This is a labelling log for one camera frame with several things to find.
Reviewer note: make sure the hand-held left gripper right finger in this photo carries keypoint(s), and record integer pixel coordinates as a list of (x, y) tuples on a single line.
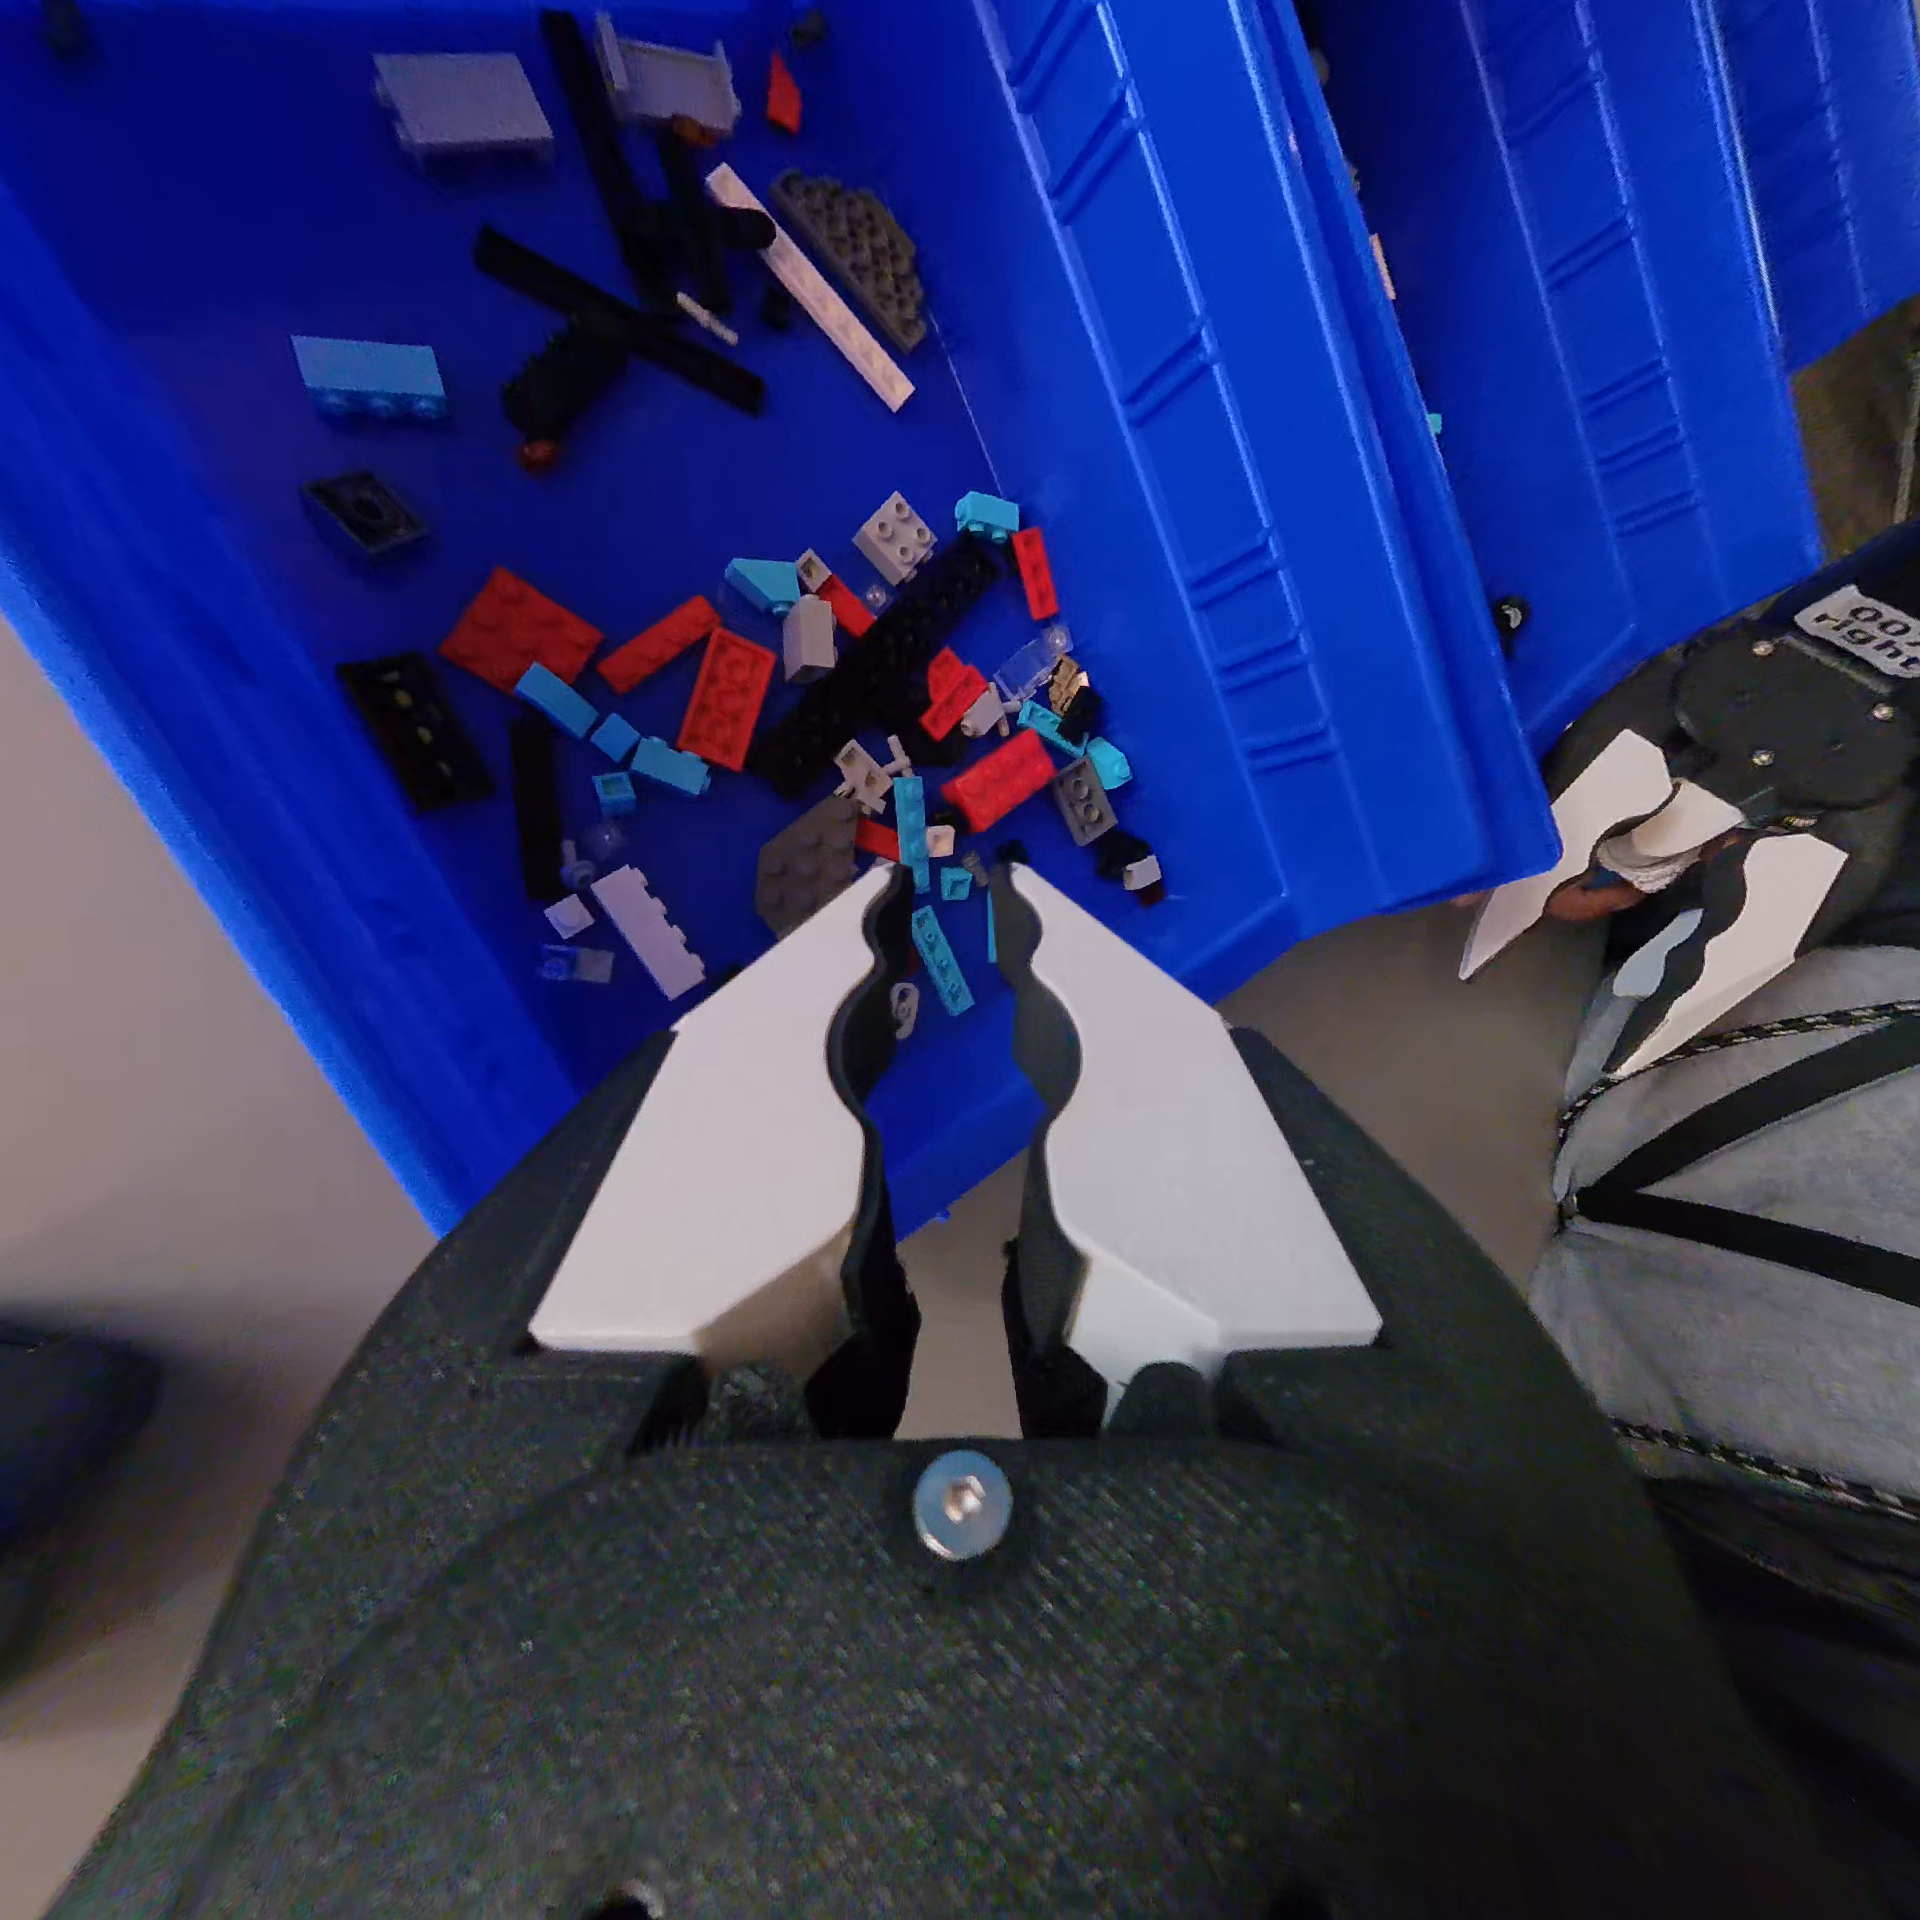
[(1201, 1185)]

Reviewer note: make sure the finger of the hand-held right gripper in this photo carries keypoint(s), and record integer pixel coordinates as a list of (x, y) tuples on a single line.
[(1770, 916), (1575, 827)]

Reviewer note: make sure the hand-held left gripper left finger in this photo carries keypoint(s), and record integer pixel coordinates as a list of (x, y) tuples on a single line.
[(720, 1185)]

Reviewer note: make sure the blue plastic bin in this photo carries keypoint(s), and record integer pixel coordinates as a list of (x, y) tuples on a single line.
[(194, 495), (1844, 149), (1651, 375)]

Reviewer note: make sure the pile of red black cyan bricks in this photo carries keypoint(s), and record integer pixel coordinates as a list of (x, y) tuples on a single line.
[(728, 699)]

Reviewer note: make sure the person's right hand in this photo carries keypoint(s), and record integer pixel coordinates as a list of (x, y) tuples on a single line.
[(1602, 897)]

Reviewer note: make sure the grey sweatshirt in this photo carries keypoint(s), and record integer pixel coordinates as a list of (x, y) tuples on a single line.
[(1724, 1350)]

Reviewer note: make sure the black trousers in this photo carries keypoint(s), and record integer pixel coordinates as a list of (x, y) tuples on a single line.
[(1799, 1651)]

